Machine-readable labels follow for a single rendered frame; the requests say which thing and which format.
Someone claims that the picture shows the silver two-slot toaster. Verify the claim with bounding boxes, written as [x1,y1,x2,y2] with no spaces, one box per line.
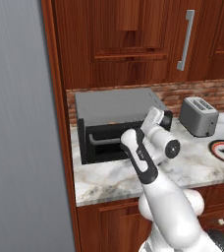
[178,96,220,139]

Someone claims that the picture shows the silver cupboard door handle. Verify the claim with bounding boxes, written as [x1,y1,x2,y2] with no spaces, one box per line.
[176,9,196,72]

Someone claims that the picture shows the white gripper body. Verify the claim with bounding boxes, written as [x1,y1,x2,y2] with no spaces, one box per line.
[140,105,166,133]

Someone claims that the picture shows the grey fridge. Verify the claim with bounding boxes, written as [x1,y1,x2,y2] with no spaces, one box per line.
[0,0,77,252]

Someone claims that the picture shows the wooden drawer front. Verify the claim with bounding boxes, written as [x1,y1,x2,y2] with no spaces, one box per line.
[197,207,224,240]
[196,181,224,215]

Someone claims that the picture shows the wooden base cupboard door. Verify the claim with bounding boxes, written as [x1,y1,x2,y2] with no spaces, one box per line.
[77,197,152,252]

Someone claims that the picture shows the black toaster oven door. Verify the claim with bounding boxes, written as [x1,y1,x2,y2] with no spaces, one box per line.
[80,144,136,165]

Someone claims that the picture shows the orange-rimmed white plate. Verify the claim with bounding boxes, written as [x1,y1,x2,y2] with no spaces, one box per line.
[207,139,224,165]

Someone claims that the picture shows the wooden cupboard side panel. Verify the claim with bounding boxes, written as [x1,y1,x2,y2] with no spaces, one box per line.
[40,0,83,252]

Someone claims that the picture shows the grey toaster oven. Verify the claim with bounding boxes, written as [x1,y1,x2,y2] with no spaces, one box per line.
[74,87,174,165]

